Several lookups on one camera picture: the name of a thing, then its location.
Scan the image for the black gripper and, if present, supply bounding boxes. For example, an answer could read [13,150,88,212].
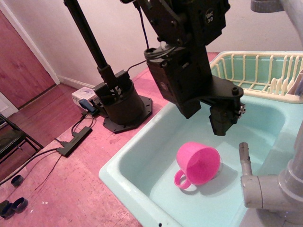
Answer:
[144,46,246,136]

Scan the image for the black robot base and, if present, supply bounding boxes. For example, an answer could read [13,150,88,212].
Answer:
[64,0,152,134]

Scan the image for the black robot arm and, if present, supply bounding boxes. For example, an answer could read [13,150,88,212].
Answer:
[138,0,245,136]

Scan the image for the pink plastic cup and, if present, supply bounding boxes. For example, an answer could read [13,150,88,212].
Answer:
[174,142,221,190]

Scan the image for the cream dish rack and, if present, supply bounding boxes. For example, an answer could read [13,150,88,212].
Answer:
[210,51,303,104]

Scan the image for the teal toy sink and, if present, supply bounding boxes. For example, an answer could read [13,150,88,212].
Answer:
[98,51,303,227]

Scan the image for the grey toy faucet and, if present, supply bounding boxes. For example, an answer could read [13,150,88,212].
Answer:
[238,0,303,227]

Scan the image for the blue clamp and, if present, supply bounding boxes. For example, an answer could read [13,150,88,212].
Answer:
[79,99,98,115]

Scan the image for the white cardboard box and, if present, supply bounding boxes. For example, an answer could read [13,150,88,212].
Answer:
[71,87,97,108]

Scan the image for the black usb hub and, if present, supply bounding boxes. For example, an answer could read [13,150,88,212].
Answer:
[56,126,92,157]

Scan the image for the wooden door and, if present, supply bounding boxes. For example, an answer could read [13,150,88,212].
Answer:
[0,13,55,109]

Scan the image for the black chair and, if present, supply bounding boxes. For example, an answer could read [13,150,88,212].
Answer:
[0,114,44,164]

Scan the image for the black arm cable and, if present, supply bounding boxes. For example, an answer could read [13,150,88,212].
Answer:
[126,0,150,74]

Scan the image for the black cable on table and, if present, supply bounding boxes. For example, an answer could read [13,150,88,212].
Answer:
[0,148,62,191]

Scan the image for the black ring upper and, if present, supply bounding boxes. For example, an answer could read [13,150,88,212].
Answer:
[10,175,24,187]

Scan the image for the black ring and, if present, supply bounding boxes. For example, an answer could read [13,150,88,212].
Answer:
[0,200,14,218]
[11,197,29,213]
[10,175,24,187]

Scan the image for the black ring middle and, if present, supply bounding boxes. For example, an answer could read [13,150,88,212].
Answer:
[11,197,29,213]

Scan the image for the black ring left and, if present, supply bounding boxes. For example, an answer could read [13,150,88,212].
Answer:
[0,200,14,218]

